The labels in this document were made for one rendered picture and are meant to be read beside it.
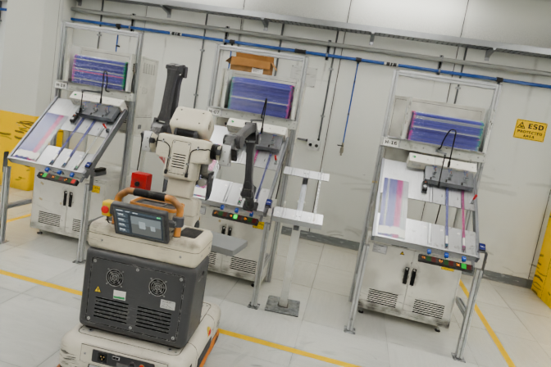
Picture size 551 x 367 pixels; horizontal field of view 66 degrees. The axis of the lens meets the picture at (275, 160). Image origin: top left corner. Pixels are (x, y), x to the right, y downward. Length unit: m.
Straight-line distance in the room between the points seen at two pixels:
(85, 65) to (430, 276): 3.31
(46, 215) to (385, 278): 2.93
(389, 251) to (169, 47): 3.53
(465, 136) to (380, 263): 1.14
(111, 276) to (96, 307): 0.17
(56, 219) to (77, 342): 2.07
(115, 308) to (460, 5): 4.32
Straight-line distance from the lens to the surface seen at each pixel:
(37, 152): 3.92
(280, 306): 3.36
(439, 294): 3.51
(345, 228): 5.02
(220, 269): 3.61
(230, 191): 3.17
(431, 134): 3.40
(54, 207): 4.21
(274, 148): 3.30
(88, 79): 4.10
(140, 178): 3.49
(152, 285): 2.12
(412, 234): 3.08
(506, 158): 5.12
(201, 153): 2.24
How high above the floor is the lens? 1.47
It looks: 7 degrees down
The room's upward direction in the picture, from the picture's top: 9 degrees clockwise
